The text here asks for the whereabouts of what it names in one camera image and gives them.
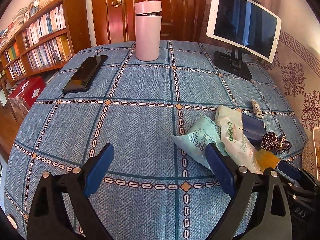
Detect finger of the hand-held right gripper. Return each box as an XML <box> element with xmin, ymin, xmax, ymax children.
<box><xmin>277</xmin><ymin>160</ymin><xmax>320</xmax><ymax>196</ymax></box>

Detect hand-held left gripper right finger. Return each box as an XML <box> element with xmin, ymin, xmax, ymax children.
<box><xmin>205</xmin><ymin>142</ymin><xmax>293</xmax><ymax>240</ymax></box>

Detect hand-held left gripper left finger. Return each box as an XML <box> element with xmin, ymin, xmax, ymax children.
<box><xmin>27</xmin><ymin>143</ymin><xmax>114</xmax><ymax>240</ymax></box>

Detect orange jelly cup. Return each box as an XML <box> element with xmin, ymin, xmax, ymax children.
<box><xmin>255</xmin><ymin>149</ymin><xmax>282</xmax><ymax>173</ymax></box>

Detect white plastic basket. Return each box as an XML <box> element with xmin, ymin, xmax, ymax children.
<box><xmin>301</xmin><ymin>127</ymin><xmax>320</xmax><ymax>174</ymax></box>

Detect purple patterned snack packet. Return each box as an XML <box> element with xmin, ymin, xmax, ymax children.
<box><xmin>259</xmin><ymin>132</ymin><xmax>278</xmax><ymax>152</ymax></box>
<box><xmin>277</xmin><ymin>134</ymin><xmax>292</xmax><ymax>154</ymax></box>

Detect white green-print snack packet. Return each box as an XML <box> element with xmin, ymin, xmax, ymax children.
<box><xmin>215</xmin><ymin>105</ymin><xmax>263</xmax><ymax>174</ymax></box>

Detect mint green snack packet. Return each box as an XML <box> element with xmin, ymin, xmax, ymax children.
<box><xmin>171</xmin><ymin>116</ymin><xmax>228</xmax><ymax>170</ymax></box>

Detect mint and navy tissue pack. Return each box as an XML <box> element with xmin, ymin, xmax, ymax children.
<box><xmin>240</xmin><ymin>112</ymin><xmax>267</xmax><ymax>144</ymax></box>

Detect small patterned candy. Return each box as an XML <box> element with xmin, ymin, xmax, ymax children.
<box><xmin>251</xmin><ymin>99</ymin><xmax>265</xmax><ymax>119</ymax></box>

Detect blue checked tablecloth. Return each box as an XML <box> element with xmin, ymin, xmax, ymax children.
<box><xmin>4</xmin><ymin>40</ymin><xmax>309</xmax><ymax>240</ymax></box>

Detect black smartphone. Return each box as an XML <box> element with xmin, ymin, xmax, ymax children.
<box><xmin>62</xmin><ymin>54</ymin><xmax>108</xmax><ymax>94</ymax></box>

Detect red cardboard box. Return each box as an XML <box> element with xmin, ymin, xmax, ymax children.
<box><xmin>9</xmin><ymin>76</ymin><xmax>46</xmax><ymax>120</ymax></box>

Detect black tablet stand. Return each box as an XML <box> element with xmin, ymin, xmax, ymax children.
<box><xmin>214</xmin><ymin>0</ymin><xmax>261</xmax><ymax>81</ymax></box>

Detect wooden bookshelf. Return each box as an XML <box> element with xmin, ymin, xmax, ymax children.
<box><xmin>0</xmin><ymin>0</ymin><xmax>92</xmax><ymax>83</ymax></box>

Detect pink thermos bottle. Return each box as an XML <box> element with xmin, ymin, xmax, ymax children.
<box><xmin>134</xmin><ymin>1</ymin><xmax>162</xmax><ymax>62</ymax></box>

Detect white tablet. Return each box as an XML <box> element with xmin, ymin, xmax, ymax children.
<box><xmin>206</xmin><ymin>0</ymin><xmax>282</xmax><ymax>63</ymax></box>

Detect rows of books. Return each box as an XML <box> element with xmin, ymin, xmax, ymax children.
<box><xmin>0</xmin><ymin>4</ymin><xmax>73</xmax><ymax>80</ymax></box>

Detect brown wooden door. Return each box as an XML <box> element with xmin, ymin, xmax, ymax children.
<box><xmin>91</xmin><ymin>0</ymin><xmax>209</xmax><ymax>47</ymax></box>

